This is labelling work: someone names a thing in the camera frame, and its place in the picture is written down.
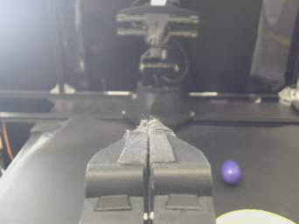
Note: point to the white object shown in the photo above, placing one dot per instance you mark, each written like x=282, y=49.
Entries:
x=290, y=95

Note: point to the yellow plate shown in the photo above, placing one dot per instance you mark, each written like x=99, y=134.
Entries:
x=252, y=218

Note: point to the purple-blue toy egg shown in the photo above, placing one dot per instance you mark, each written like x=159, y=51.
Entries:
x=231, y=172

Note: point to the person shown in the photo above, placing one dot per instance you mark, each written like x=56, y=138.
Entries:
x=272, y=43

